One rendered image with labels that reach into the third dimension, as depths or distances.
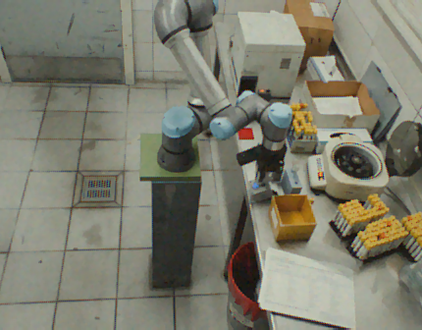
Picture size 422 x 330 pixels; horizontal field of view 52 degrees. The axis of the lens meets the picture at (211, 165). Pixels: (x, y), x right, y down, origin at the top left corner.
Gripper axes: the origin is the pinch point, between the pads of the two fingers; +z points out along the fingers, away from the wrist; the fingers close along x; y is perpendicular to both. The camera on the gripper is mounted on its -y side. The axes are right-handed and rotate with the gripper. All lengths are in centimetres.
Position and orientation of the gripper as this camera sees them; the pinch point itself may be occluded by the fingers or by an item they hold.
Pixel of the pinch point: (256, 182)
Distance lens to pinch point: 161.4
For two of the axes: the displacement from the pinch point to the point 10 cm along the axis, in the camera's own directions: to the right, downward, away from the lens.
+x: -0.9, -7.3, 6.7
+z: -0.9, 6.8, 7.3
